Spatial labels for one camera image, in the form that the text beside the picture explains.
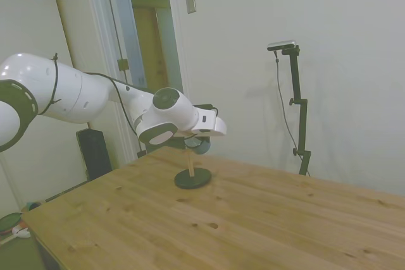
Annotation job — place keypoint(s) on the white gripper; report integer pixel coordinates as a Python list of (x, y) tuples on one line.
[(221, 129)]

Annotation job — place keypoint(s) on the blue enamel mug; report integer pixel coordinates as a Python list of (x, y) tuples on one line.
[(204, 148)]

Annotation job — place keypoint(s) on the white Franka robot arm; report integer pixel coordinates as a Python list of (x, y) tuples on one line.
[(79, 93)]

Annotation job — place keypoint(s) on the wooden mug tree black base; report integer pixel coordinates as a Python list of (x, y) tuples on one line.
[(193, 181)]

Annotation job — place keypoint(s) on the brown wooden hallway door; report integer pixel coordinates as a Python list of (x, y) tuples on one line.
[(148, 45)]

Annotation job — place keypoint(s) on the brass door hinge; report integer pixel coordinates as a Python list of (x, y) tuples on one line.
[(122, 64)]

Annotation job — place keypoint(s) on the black upright box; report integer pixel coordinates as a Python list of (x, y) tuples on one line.
[(95, 153)]

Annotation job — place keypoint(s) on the grey-blue open door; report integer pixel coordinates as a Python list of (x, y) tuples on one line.
[(114, 14)]

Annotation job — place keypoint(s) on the teal and orange floor object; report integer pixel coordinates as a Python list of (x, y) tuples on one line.
[(30, 206)]

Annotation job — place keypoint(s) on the small white floor object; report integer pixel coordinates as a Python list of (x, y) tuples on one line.
[(22, 233)]

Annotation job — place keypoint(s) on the green round plate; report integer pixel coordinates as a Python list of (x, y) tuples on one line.
[(9, 222)]

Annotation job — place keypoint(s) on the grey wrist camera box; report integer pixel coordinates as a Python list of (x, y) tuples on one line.
[(204, 106)]

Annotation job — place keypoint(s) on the black camera stand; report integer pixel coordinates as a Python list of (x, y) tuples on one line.
[(278, 77), (303, 124)]

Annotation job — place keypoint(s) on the grey bar-shaped camera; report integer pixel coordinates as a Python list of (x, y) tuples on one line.
[(281, 45)]

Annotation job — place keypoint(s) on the grey wall switch plate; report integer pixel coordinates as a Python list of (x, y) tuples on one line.
[(190, 2)]

